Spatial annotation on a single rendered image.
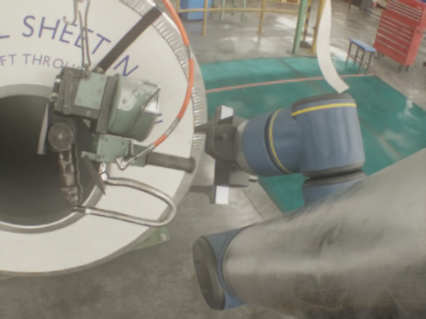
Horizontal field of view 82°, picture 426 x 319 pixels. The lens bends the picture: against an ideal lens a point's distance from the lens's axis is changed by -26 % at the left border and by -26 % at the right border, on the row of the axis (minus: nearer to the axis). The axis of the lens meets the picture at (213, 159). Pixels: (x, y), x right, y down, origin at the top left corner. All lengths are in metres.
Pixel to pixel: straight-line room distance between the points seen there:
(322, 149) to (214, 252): 0.19
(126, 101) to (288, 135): 0.36
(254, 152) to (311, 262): 0.36
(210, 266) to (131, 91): 0.44
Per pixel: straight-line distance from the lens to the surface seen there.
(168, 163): 0.77
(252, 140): 0.51
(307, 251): 0.18
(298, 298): 0.20
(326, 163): 0.43
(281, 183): 1.99
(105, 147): 0.69
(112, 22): 0.76
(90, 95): 0.68
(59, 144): 0.69
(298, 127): 0.45
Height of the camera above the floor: 1.34
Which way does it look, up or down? 40 degrees down
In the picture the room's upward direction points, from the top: 6 degrees clockwise
